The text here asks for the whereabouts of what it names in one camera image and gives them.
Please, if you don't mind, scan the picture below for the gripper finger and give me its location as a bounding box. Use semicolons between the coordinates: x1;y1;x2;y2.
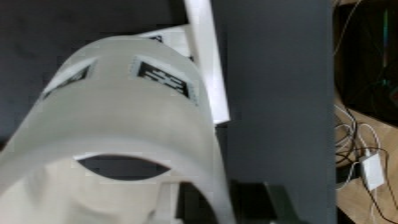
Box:
230;181;310;224

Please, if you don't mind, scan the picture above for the white lamp shade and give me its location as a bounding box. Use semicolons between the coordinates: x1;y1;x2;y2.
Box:
0;36;237;224

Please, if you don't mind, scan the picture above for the white power adapter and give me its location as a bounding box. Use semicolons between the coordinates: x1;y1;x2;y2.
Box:
361;153;386;191

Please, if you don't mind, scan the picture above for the white U-shaped fence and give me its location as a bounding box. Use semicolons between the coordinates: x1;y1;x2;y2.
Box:
139;0;232;124

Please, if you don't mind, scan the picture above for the dark equipment on floor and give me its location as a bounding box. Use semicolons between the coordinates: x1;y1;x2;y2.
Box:
335;0;398;127

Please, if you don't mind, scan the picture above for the white floor cable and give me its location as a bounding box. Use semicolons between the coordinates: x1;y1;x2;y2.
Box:
333;0;398;224

